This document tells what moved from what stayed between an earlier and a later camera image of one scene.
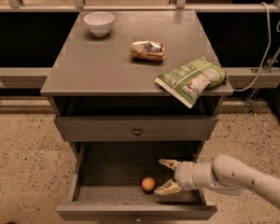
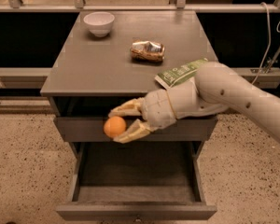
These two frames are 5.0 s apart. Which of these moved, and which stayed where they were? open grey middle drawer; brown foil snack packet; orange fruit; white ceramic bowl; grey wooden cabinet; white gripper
Moved: orange fruit; white gripper
Stayed: brown foil snack packet; white ceramic bowl; open grey middle drawer; grey wooden cabinet
